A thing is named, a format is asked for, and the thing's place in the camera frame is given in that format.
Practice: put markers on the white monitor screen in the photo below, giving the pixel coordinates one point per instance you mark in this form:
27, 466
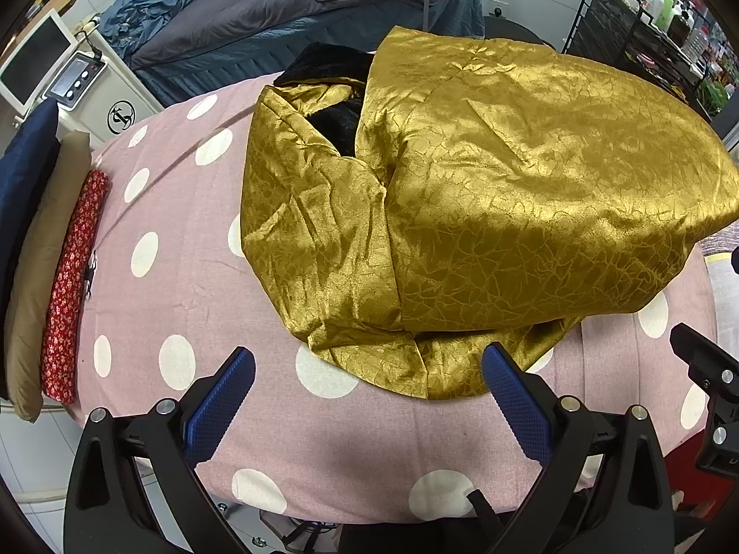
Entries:
34, 59

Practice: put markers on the black wire shelf rack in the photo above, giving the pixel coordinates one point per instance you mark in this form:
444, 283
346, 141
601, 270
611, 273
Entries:
621, 33

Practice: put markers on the red floral folded cloth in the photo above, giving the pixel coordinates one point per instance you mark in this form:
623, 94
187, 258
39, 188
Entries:
60, 337

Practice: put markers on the blue skirted massage bed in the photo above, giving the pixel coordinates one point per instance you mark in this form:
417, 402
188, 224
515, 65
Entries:
360, 27

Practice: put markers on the black round stool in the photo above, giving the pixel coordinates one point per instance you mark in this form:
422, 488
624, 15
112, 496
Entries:
499, 27

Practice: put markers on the white machine with display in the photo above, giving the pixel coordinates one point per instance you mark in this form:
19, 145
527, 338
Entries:
97, 93

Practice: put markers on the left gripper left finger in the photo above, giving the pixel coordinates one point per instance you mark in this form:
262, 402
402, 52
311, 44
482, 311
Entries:
107, 510

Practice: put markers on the green plastic bottle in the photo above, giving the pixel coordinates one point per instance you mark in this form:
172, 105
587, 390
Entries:
663, 13

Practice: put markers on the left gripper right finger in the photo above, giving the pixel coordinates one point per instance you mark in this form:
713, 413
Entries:
602, 487

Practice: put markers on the pink polka dot bedsheet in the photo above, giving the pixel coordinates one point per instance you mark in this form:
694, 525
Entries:
172, 296

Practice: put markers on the tan folded cloth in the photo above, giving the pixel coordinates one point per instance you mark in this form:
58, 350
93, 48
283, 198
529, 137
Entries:
34, 276

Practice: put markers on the blue crumpled cloth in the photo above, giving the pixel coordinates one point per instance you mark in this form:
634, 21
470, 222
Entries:
127, 25

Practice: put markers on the navy blue folded cloth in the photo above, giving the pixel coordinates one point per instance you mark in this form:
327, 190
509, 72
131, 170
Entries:
26, 167

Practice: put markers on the gold satin padded jacket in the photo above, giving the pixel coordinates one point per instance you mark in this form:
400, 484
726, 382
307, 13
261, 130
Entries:
403, 209

